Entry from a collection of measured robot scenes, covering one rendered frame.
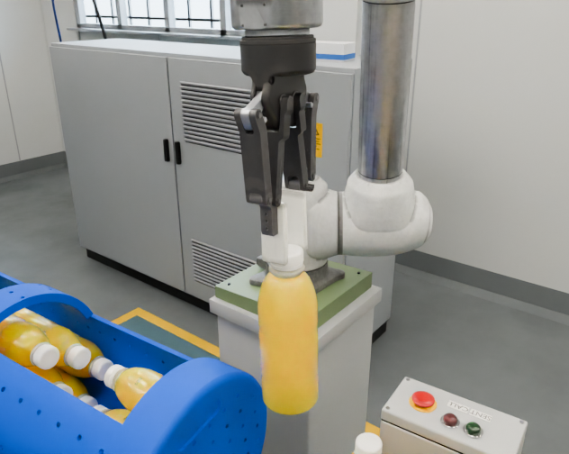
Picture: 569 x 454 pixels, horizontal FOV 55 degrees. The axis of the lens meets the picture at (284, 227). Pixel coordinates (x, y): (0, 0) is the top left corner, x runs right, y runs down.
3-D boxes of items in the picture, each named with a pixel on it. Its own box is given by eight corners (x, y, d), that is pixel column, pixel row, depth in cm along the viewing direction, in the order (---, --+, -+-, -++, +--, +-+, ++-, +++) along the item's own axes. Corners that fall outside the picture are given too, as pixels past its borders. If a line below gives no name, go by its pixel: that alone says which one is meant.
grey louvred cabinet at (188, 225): (140, 234, 425) (119, 38, 370) (389, 330, 304) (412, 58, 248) (78, 258, 386) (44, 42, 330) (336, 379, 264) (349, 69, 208)
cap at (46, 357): (46, 339, 91) (52, 342, 90) (57, 352, 93) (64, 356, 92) (28, 357, 88) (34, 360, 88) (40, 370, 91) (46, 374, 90)
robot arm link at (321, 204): (268, 246, 145) (264, 166, 138) (337, 246, 144) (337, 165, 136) (261, 273, 130) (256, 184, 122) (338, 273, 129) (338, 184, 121)
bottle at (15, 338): (-14, 294, 100) (49, 326, 90) (6, 318, 104) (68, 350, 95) (-47, 323, 96) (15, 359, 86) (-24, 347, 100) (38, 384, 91)
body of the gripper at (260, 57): (267, 31, 59) (271, 118, 62) (221, 35, 52) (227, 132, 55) (330, 30, 55) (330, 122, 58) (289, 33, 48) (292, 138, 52)
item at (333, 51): (306, 57, 252) (307, 39, 250) (355, 59, 241) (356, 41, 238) (293, 59, 243) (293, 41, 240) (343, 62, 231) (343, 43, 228)
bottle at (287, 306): (328, 407, 67) (328, 268, 61) (275, 423, 64) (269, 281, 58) (303, 376, 73) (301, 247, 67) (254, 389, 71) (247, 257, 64)
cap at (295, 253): (309, 267, 61) (309, 252, 61) (277, 274, 60) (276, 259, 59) (294, 255, 65) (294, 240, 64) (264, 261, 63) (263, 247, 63)
